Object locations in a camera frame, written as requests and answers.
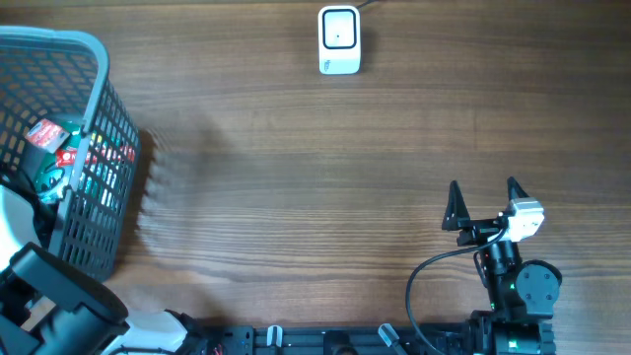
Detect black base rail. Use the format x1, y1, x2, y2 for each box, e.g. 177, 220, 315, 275
202, 322, 488, 355

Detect red Nescafe stick sachet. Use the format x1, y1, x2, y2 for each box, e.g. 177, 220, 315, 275
54, 145, 136, 168

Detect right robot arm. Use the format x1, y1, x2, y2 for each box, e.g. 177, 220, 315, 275
442, 177, 562, 354

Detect black right camera cable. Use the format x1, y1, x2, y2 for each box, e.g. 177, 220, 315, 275
404, 227, 509, 355

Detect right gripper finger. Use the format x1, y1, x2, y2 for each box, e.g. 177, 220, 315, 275
442, 180, 470, 231
507, 177, 528, 200

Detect grey plastic mesh basket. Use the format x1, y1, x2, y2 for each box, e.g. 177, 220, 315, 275
1, 26, 141, 281

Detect green gloves package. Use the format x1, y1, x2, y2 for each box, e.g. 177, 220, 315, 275
28, 113, 124, 205

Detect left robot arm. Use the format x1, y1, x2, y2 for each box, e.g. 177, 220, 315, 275
1, 171, 211, 354

